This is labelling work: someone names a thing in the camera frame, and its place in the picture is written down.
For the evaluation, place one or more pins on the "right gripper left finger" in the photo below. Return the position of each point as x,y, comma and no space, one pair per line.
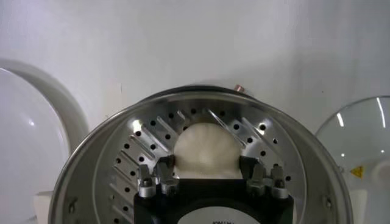
164,179

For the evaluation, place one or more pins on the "stainless steel steamer basket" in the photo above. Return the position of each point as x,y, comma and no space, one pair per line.
146,137

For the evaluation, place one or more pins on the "white round plate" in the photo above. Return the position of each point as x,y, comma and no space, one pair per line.
30,137

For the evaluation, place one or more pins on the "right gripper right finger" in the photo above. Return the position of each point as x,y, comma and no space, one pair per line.
262,179

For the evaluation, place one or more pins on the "white steamed baozi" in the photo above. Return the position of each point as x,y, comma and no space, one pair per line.
207,149

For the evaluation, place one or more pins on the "white electric cooker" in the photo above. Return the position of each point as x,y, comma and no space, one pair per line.
44,210

